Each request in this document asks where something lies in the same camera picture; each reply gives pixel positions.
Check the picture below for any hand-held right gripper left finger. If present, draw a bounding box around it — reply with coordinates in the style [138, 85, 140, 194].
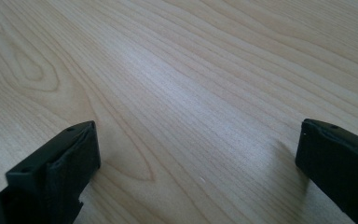
[0, 120, 102, 224]

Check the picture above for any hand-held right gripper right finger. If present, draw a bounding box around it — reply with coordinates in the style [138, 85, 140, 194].
[295, 118, 358, 224]

